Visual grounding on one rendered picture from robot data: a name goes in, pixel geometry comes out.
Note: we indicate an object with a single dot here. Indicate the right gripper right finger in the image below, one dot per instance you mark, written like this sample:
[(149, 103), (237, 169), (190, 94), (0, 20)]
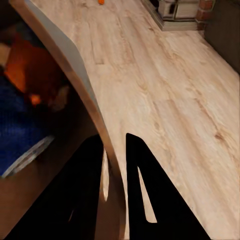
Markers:
[(175, 220)]

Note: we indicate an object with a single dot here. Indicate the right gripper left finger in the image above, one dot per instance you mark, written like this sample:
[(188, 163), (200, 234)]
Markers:
[(67, 208)]

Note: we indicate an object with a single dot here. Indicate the trash can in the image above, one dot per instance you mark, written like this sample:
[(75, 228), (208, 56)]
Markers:
[(74, 117)]

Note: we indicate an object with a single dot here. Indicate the cabinet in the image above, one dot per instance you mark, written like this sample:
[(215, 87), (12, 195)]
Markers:
[(223, 31)]

